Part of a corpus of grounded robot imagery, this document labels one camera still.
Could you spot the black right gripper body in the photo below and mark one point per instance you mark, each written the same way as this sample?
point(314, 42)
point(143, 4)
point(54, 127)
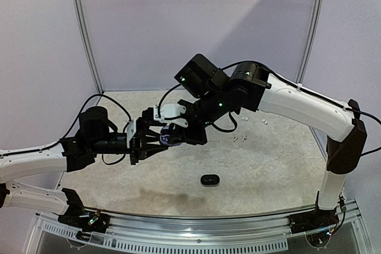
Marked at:
point(196, 129)

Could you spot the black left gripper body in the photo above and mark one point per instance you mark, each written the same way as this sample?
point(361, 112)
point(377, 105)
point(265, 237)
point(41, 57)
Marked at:
point(102, 146)

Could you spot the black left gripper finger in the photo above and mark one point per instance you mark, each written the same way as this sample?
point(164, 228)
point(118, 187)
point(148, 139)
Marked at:
point(149, 136)
point(147, 151)

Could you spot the purple earbud charging case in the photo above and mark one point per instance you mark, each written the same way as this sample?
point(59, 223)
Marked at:
point(166, 138)

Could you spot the black earbud charging case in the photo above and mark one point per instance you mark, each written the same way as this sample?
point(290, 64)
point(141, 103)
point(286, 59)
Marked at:
point(210, 180)

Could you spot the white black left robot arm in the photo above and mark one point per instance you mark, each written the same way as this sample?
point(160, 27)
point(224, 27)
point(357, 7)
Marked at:
point(97, 135)

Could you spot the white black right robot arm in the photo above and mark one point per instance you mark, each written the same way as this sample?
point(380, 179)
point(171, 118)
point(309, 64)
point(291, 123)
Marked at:
point(254, 86)

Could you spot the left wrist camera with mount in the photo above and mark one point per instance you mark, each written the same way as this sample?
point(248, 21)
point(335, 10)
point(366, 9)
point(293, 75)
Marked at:
point(134, 126)

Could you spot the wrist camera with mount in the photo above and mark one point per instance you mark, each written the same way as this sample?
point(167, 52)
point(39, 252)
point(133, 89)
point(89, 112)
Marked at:
point(171, 114)
point(134, 126)

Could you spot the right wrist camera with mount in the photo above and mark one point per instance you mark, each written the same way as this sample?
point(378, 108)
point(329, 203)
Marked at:
point(171, 114)

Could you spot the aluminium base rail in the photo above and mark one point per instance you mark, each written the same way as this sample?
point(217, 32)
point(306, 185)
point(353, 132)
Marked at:
point(264, 233)

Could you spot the left aluminium frame post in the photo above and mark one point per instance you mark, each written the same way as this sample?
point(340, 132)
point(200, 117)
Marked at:
point(87, 47)

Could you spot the aluminium frame post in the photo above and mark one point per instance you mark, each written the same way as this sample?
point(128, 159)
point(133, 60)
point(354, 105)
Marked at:
point(87, 47)
point(312, 29)

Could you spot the right aluminium frame post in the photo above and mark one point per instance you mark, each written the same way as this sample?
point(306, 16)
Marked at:
point(312, 29)

